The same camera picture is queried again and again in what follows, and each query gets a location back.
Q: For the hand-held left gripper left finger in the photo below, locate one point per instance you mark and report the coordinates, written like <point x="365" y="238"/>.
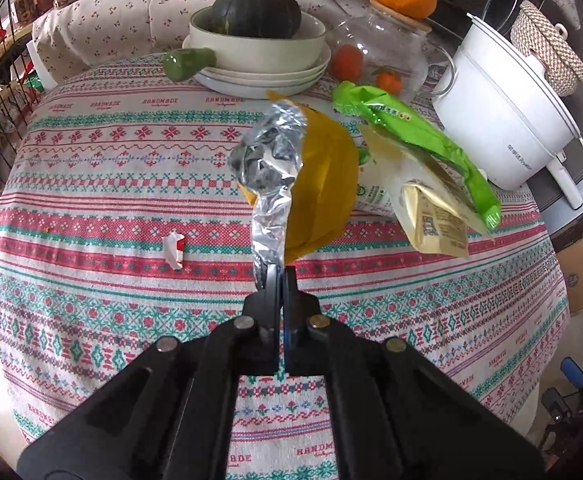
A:
<point x="271" y="285"/>

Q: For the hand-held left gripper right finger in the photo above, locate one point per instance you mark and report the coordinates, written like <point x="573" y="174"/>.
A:
<point x="291" y="285"/>

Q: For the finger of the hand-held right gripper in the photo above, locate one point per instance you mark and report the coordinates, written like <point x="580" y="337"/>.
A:
<point x="574" y="372"/>
<point x="554" y="402"/>

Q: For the yellow foil-lined wrapper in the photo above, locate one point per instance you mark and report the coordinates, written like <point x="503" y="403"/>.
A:
<point x="321" y="175"/>

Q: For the small white red scrap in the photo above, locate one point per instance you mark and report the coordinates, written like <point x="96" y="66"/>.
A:
<point x="174" y="250"/>

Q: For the patterned striped tablecloth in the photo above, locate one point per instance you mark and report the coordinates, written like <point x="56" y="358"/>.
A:
<point x="146" y="310"/>

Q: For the beige food packet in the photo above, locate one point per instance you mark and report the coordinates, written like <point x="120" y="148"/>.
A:
<point x="434" y="215"/>

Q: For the green snack packet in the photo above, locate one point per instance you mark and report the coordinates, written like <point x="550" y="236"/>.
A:
<point x="411" y="135"/>

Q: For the white plate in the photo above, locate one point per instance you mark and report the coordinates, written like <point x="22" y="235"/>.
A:
<point x="291" y="74"/>
<point x="261" y="91"/>

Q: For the small mandarin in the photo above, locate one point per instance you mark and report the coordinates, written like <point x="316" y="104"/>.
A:
<point x="347" y="62"/>
<point x="389" y="82"/>

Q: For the cream ceramic bowl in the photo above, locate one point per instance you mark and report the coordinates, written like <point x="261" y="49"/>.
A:
<point x="256" y="50"/>

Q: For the white electric pot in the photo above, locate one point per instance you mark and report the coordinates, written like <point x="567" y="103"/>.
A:
<point x="501" y="125"/>

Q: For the glass teapot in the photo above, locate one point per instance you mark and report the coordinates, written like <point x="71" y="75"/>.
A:
<point x="396" y="45"/>

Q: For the dark green pumpkin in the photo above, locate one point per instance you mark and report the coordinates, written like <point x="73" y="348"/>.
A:
<point x="256" y="10"/>

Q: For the cherry print cloth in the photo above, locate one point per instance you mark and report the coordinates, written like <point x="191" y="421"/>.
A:
<point x="121" y="15"/>

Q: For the woven lidded basket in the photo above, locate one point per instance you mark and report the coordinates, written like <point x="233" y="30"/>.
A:
<point x="549" y="47"/>

